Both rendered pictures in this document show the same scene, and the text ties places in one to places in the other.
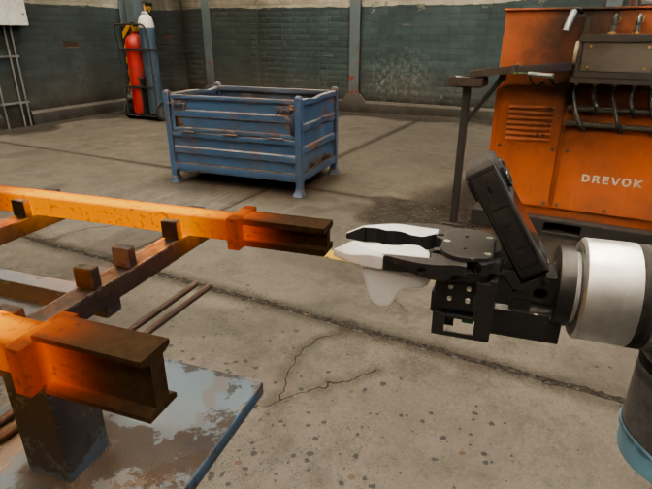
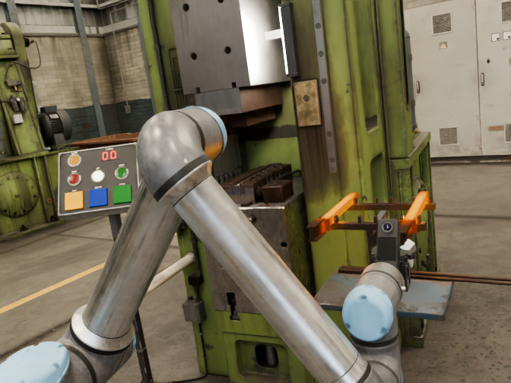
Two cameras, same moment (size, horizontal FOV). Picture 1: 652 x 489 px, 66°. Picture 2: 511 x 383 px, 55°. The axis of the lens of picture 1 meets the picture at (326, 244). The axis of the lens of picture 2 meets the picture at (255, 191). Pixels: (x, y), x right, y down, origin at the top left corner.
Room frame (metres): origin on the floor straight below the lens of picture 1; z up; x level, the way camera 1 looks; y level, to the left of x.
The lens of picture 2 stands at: (0.31, -1.21, 1.35)
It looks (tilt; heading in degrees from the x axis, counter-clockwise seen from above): 12 degrees down; 99
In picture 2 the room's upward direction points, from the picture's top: 8 degrees counter-clockwise
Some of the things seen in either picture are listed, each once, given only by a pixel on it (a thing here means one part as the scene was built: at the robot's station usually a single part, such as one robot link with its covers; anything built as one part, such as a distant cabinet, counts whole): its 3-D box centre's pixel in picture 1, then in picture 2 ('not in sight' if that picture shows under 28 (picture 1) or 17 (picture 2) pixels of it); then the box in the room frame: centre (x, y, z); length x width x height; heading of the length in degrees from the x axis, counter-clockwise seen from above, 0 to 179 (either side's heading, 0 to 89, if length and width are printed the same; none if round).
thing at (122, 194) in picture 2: not in sight; (122, 194); (-0.53, 0.65, 1.01); 0.07 x 0.05 x 0.07; 7
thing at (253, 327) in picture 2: not in sight; (286, 332); (0.04, 0.87, 0.23); 0.55 x 0.37 x 0.47; 72
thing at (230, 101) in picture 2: not in sight; (242, 99); (-0.02, 0.87, 1.32); 0.42 x 0.20 x 0.10; 72
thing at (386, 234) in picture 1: (392, 253); (410, 254); (0.48, -0.07, 0.92); 0.09 x 0.03 x 0.06; 62
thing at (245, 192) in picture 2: not in sight; (253, 182); (-0.02, 0.87, 0.96); 0.42 x 0.20 x 0.09; 72
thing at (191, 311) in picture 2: not in sight; (195, 310); (-0.39, 0.90, 0.36); 0.09 x 0.07 x 0.12; 162
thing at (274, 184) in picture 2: not in sight; (278, 191); (0.11, 0.68, 0.95); 0.12 x 0.08 x 0.06; 72
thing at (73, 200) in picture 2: not in sight; (74, 200); (-0.73, 0.63, 1.01); 0.07 x 0.05 x 0.07; 7
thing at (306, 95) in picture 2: not in sight; (307, 103); (0.26, 0.70, 1.27); 0.09 x 0.02 x 0.17; 162
